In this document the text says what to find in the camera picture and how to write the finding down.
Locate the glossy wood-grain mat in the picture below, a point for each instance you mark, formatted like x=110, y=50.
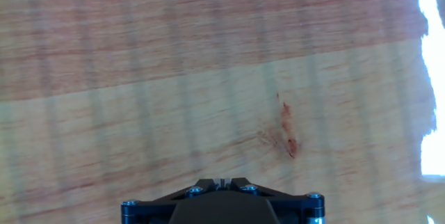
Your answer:
x=208, y=78

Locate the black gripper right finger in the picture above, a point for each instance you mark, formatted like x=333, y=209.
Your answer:
x=299, y=210

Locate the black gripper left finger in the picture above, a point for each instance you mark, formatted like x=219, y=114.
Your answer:
x=153, y=210

